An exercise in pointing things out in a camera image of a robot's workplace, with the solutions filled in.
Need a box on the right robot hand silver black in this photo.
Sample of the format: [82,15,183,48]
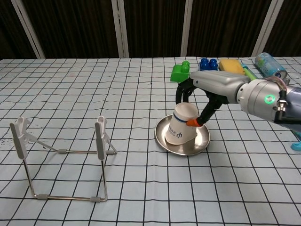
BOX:
[175,70,250,127]

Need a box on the white paper cup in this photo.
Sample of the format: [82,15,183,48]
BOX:
[164,102,198,145]

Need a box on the white partition frame post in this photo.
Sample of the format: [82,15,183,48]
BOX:
[10,0,46,59]
[253,0,282,54]
[111,0,129,58]
[181,0,194,57]

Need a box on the yellow sponge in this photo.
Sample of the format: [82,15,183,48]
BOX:
[219,58,245,76]

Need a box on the blue toy brick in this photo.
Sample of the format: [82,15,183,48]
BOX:
[199,58,221,71]

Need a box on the light blue drink can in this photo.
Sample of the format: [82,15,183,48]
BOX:
[254,52,287,80]

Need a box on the green toy brick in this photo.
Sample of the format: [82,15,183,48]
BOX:
[171,60,191,83]

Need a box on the grey metal folding stand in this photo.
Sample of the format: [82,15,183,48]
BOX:
[9,115,118,203]

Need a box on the round metal plate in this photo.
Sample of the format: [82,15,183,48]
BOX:
[154,114,211,156]

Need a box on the checked light blue tablecloth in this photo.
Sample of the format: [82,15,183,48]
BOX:
[0,56,301,226]

